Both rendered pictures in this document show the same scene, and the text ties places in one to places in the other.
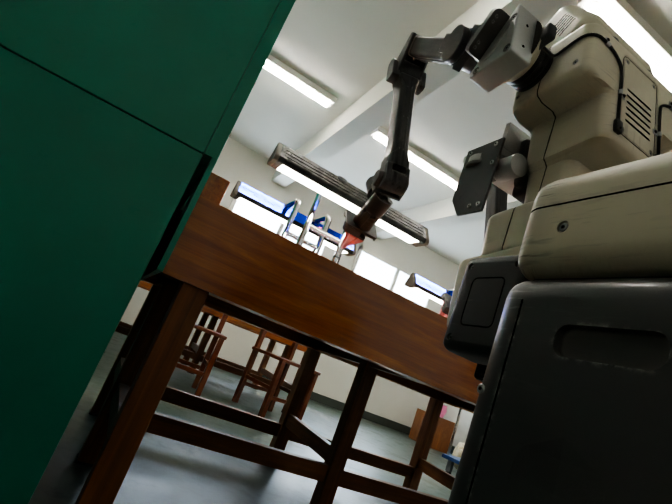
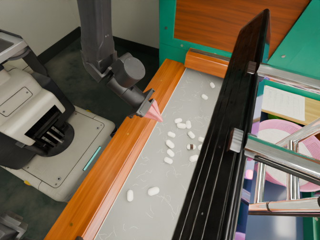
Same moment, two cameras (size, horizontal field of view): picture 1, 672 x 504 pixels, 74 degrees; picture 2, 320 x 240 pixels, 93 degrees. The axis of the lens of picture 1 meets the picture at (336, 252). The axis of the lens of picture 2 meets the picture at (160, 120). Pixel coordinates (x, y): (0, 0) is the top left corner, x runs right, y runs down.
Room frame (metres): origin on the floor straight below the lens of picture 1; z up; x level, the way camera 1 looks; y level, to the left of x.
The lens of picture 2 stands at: (1.44, -0.19, 1.29)
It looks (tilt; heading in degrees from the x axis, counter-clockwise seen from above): 59 degrees down; 136
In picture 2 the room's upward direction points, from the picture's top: straight up
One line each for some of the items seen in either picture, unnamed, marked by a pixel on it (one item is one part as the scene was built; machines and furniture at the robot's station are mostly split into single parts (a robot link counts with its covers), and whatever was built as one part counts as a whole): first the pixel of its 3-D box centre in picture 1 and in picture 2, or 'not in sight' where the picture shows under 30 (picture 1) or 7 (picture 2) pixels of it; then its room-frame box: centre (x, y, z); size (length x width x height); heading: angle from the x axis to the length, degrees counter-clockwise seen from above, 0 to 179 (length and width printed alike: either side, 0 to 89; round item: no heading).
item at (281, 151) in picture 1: (354, 197); (241, 110); (1.43, 0.01, 1.08); 0.62 x 0.08 x 0.07; 112
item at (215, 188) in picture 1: (204, 198); (217, 65); (1.21, 0.39, 0.83); 0.30 x 0.06 x 0.07; 22
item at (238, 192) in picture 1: (297, 220); not in sight; (1.95, 0.21, 1.08); 0.62 x 0.08 x 0.07; 112
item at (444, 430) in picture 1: (433, 424); not in sight; (7.00, -2.32, 0.32); 0.42 x 0.42 x 0.63; 21
